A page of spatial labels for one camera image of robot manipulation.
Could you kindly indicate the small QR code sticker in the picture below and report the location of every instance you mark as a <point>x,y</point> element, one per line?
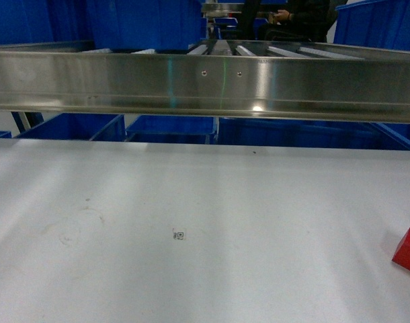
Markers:
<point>179,235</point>

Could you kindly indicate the large blue bin upper left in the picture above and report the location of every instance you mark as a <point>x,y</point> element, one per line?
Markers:
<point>159,25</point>

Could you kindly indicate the seated person in black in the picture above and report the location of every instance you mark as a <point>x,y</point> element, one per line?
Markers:
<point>299,20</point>

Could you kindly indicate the blue bin upper right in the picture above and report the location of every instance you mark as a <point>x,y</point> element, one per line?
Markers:
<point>374,24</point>

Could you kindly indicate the blue bin under rail right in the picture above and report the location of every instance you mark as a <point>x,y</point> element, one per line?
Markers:
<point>313,134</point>

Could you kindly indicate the blue bin under rail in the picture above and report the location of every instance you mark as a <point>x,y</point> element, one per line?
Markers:
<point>313,134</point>
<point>83,127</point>
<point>172,129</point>

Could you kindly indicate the blue bin under rail middle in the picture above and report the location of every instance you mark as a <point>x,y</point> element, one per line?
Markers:
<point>172,129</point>

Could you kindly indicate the stainless steel shelf rail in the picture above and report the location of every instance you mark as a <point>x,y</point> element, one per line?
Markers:
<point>229,78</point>

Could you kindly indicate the blue bin under rail left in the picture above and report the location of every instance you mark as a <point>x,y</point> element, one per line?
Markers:
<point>83,127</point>

